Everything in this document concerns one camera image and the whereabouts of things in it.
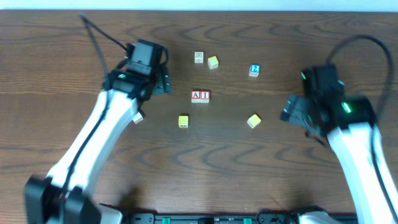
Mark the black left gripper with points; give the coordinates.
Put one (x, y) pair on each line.
(165, 80)

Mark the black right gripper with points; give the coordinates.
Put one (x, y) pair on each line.
(294, 109)

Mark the red letter A block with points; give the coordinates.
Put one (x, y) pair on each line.
(195, 96)

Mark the red letter I block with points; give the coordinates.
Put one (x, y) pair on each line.
(205, 96)

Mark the blue number 2 block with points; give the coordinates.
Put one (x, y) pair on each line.
(254, 70)

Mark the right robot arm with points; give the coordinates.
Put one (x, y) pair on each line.
(349, 125)

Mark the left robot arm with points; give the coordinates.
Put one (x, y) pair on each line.
(64, 195)

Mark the white outlined letter block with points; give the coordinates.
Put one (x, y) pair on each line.
(138, 118)

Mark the yellow block centre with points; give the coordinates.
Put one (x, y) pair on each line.
(183, 121)

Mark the yellow block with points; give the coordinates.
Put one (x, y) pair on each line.
(253, 121)
(213, 62)
(183, 121)

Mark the yellow block right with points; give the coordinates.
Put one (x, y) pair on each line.
(253, 121)

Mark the white picture block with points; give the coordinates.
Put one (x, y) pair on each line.
(199, 57)

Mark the yellow block near top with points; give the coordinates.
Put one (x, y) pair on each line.
(213, 62)

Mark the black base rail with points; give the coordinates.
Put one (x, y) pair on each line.
(236, 218)

